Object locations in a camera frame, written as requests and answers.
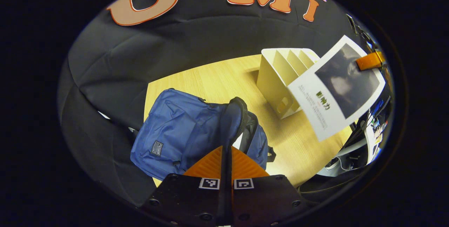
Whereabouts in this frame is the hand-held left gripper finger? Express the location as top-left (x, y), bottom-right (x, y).
top-left (140, 146), bottom-right (227, 227)
top-left (227, 146), bottom-right (309, 227)

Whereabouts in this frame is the grey picture book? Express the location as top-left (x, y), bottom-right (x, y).
top-left (288, 35), bottom-right (386, 142)

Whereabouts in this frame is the blue schoolbag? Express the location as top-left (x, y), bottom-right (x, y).
top-left (130, 88), bottom-right (276, 181)

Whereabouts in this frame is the white bookshelf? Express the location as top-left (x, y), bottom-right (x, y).
top-left (256, 48), bottom-right (321, 120)

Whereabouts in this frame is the white side shelf with items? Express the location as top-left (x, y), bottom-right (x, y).
top-left (365, 95), bottom-right (390, 164)

